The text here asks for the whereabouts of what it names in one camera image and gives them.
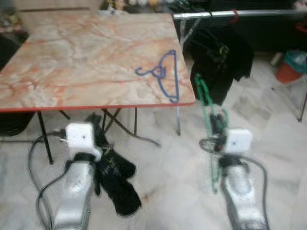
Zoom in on blue plastic hanger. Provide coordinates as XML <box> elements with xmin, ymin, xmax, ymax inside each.
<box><xmin>135</xmin><ymin>49</ymin><xmax>181</xmax><ymax>104</ymax></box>

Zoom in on black T-shirt green print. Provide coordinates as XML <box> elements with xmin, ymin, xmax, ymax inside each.
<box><xmin>184</xmin><ymin>26</ymin><xmax>255</xmax><ymax>105</ymax></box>
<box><xmin>85</xmin><ymin>113</ymin><xmax>142</xmax><ymax>217</ymax></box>

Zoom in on silver metal clothes rack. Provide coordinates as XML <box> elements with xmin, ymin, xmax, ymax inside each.
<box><xmin>173</xmin><ymin>10</ymin><xmax>307</xmax><ymax>136</ymax></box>

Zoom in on black TV cabinet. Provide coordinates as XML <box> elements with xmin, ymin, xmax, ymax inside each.
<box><xmin>182</xmin><ymin>0</ymin><xmax>307</xmax><ymax>52</ymax></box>

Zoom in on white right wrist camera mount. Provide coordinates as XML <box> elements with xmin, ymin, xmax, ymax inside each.
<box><xmin>224</xmin><ymin>128</ymin><xmax>253</xmax><ymax>155</ymax></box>

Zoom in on green plastic hanger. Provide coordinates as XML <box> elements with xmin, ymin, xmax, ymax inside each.
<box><xmin>194</xmin><ymin>74</ymin><xmax>229</xmax><ymax>195</ymax></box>

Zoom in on orange bin teal bag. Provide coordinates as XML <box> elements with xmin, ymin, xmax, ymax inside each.
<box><xmin>276</xmin><ymin>50</ymin><xmax>307</xmax><ymax>85</ymax></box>

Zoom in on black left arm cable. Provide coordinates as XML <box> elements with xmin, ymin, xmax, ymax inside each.
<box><xmin>27</xmin><ymin>133</ymin><xmax>69</xmax><ymax>230</ymax></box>

